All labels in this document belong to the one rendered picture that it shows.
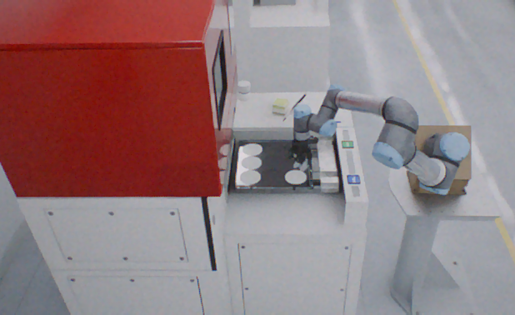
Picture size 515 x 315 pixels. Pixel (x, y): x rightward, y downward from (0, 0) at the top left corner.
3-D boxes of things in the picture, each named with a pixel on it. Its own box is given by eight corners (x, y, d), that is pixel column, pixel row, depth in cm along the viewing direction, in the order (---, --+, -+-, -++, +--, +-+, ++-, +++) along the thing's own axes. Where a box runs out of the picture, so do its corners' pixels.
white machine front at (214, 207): (212, 271, 199) (201, 198, 173) (229, 149, 262) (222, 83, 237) (219, 271, 198) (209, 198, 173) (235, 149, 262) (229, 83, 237)
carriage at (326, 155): (321, 192, 228) (321, 187, 226) (317, 146, 256) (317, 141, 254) (337, 192, 228) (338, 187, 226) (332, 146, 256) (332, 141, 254)
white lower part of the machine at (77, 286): (96, 372, 254) (47, 271, 202) (134, 250, 317) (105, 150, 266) (232, 375, 250) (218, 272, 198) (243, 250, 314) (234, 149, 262)
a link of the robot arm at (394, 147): (464, 168, 207) (407, 123, 168) (450, 201, 207) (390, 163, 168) (438, 160, 215) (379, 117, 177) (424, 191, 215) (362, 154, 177)
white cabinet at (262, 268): (235, 338, 265) (222, 235, 214) (246, 212, 340) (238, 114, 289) (354, 341, 262) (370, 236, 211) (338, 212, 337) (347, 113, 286)
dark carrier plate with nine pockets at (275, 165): (235, 187, 227) (235, 186, 226) (240, 142, 254) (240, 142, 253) (309, 187, 225) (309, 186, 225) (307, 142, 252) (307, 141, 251)
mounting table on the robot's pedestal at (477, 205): (466, 173, 259) (472, 153, 251) (493, 236, 225) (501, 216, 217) (378, 172, 262) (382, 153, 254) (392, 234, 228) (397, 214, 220)
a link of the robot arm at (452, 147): (465, 141, 213) (477, 137, 199) (452, 169, 213) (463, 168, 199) (439, 130, 214) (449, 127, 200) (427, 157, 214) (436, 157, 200)
